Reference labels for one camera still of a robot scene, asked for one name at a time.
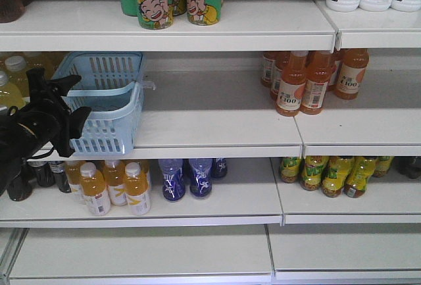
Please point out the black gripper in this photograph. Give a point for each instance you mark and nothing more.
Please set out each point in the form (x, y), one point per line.
(47, 118)

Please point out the light blue plastic basket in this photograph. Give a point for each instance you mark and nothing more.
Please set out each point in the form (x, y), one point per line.
(112, 86)

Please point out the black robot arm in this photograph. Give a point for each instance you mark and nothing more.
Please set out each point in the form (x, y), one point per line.
(13, 139)

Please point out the pale yellow drink bottle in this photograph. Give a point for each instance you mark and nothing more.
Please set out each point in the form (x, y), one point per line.
(10, 93)
(16, 68)

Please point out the orange vitamin drink bottle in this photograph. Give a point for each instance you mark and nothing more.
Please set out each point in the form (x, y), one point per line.
(137, 189)
(113, 172)
(72, 170)
(94, 190)

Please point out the dark tea bottle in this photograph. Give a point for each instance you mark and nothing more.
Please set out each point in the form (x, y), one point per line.
(19, 189)
(59, 174)
(43, 173)

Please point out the blue sports drink bottle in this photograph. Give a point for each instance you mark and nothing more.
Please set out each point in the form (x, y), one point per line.
(219, 168)
(173, 186)
(201, 183)

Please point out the white store shelving unit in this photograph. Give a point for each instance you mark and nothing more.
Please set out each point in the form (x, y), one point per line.
(208, 101)

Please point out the orange C100 juice bottle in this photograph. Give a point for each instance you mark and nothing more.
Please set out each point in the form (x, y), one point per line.
(352, 72)
(318, 75)
(292, 84)

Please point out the yellow lemon tea bottle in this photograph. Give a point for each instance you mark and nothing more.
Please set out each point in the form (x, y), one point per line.
(383, 166)
(339, 168)
(311, 175)
(357, 180)
(289, 169)

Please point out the black cola plastic bottle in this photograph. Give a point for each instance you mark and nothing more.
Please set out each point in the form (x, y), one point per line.
(408, 166)

